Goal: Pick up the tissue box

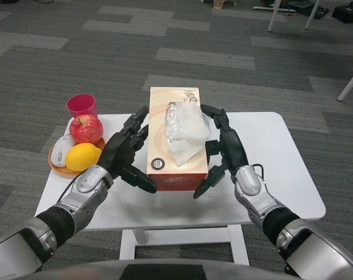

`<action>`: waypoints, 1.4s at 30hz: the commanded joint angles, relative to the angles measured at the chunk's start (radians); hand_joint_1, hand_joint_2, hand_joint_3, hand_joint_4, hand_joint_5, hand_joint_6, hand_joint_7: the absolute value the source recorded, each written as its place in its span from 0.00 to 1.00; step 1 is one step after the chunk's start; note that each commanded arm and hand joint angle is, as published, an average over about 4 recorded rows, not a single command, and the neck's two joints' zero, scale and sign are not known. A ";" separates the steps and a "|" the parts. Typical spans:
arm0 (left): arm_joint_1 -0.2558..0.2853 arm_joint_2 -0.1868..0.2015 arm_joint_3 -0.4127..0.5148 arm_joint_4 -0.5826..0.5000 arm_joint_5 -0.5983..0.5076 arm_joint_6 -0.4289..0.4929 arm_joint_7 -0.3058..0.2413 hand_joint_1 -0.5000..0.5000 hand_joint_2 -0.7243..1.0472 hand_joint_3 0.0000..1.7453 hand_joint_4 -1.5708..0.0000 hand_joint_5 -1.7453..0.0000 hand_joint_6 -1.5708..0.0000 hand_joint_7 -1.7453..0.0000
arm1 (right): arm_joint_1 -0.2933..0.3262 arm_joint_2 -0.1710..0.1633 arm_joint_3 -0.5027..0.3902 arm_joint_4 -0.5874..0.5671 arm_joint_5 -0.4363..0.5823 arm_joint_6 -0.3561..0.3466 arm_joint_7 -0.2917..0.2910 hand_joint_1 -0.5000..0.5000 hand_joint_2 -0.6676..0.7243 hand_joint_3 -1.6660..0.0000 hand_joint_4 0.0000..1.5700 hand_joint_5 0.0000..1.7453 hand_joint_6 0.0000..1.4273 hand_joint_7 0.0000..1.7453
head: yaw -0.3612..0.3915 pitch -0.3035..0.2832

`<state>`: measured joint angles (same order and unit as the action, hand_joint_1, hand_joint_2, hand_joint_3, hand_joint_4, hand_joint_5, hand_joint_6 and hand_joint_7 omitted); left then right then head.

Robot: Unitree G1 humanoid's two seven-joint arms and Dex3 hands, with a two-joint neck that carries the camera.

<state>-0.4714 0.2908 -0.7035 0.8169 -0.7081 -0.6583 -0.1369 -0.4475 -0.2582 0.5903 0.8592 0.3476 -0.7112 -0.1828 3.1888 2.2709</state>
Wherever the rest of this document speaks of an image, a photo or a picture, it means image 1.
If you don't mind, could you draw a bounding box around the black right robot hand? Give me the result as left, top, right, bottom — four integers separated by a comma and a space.
193, 104, 250, 200

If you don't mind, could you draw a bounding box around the white tissue sheet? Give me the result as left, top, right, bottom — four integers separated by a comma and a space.
164, 101, 213, 168

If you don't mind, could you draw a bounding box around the orange tissue box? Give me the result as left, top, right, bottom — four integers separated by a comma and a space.
146, 86, 209, 193

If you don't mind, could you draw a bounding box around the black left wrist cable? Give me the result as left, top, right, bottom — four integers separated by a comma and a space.
59, 178, 79, 202

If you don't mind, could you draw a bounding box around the white table base frame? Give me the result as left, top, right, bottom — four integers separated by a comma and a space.
118, 224, 250, 267

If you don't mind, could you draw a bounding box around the silver robot chest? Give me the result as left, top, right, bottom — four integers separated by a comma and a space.
15, 258, 311, 280

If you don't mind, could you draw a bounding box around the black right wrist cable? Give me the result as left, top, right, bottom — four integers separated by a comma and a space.
251, 163, 266, 184

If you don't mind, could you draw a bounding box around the yellow lemon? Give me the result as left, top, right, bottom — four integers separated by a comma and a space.
65, 142, 103, 172

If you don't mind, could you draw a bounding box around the black soft bag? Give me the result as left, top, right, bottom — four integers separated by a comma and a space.
286, 0, 330, 20

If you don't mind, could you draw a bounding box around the orange round plate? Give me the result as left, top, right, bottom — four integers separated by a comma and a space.
48, 136, 107, 176

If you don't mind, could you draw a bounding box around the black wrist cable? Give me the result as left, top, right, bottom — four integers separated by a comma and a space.
251, 163, 266, 184
59, 178, 79, 202

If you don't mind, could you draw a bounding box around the black hard case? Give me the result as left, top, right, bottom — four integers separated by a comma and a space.
331, 1, 353, 25

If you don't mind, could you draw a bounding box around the white desk leg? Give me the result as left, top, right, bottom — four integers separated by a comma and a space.
267, 0, 281, 33
304, 0, 320, 30
337, 62, 353, 102

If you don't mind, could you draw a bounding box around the white computer mouse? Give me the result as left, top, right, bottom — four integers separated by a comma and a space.
51, 134, 75, 168

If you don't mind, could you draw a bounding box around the red apple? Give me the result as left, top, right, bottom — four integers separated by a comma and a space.
69, 114, 104, 145

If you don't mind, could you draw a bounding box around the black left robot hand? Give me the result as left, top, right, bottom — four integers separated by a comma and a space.
97, 105, 158, 194

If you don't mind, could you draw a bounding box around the pink plastic cup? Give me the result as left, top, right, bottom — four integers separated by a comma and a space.
66, 93, 98, 119

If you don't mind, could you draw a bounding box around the beige plastic stool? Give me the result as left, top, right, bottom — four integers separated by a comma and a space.
202, 0, 239, 9

